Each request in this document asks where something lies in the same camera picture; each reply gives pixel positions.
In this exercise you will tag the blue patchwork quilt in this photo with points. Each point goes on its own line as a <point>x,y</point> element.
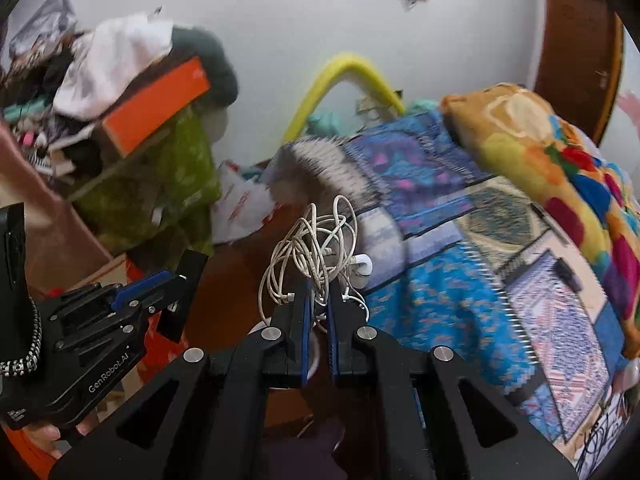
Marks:
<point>440,285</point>

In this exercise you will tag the orange box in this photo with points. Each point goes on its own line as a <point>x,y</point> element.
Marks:
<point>155,110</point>

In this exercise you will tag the wardrobe with frosted sliding doors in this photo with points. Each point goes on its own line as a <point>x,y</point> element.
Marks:
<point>631,75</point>

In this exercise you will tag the brown cardboard box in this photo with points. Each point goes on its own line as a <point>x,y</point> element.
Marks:
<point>40,210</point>

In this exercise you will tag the person's left hand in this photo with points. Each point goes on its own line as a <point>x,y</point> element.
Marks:
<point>47,434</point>

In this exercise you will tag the black pen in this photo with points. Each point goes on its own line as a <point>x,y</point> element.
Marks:
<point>547,222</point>

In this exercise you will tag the small black device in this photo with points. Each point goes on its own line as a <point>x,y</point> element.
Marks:
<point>567,273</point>

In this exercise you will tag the white plastic bag red print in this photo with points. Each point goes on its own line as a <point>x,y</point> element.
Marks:
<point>240,205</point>

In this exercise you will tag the colourful patterned blanket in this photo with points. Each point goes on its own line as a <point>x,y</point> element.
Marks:
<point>525,160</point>

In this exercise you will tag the brown wooden door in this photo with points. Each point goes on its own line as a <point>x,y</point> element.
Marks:
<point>575,35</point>

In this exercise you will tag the white cloth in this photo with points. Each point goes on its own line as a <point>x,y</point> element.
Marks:
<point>115,55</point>

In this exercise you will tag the silver plastic bag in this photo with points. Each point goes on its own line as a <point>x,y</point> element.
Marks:
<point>45,20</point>

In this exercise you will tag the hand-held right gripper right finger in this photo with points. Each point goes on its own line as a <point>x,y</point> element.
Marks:
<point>334,342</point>

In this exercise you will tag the dark grey cloth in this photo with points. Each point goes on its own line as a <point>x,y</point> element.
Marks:
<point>210,60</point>

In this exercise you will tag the yellow foam tube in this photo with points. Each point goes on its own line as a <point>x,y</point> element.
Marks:
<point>345,62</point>

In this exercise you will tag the white wastebasket with red base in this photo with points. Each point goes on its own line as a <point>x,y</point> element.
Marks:
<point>314,360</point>

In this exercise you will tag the green patterned bag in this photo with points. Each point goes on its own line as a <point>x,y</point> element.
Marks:
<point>185,160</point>

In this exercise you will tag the person's left leg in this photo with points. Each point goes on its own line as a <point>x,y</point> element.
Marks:
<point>300,442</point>

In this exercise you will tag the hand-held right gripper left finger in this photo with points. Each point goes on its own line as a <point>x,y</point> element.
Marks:
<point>303,332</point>

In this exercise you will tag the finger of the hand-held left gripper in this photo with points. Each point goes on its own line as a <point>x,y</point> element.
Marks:
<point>142,290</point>
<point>185,285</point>

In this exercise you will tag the pile of dark clothes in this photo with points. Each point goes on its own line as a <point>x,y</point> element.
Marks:
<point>35,105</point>

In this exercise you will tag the teal cloth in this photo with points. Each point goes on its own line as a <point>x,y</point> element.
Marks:
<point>320,122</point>

